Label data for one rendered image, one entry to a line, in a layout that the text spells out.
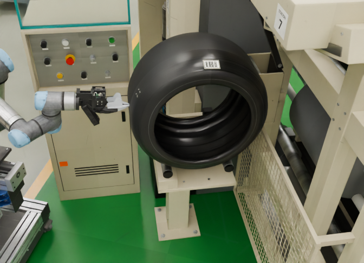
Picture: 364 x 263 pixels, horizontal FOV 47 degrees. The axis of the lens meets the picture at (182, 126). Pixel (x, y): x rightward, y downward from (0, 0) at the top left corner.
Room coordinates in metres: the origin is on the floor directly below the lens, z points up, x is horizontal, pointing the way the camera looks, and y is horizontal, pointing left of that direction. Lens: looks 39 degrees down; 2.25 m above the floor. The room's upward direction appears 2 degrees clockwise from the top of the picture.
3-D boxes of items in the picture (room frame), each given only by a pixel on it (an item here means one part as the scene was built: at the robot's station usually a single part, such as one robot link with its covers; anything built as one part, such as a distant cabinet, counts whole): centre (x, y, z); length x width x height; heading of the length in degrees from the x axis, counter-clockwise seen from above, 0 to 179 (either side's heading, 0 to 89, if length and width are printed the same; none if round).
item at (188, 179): (1.51, -0.05, 0.80); 0.37 x 0.36 x 0.02; 100
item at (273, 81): (1.79, -0.39, 1.05); 0.20 x 0.15 x 0.30; 10
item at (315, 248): (1.34, -0.42, 0.65); 0.90 x 0.02 x 0.70; 10
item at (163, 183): (1.49, 0.09, 0.84); 0.36 x 0.09 x 0.06; 10
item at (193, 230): (1.76, 0.01, 0.01); 0.27 x 0.27 x 0.02; 10
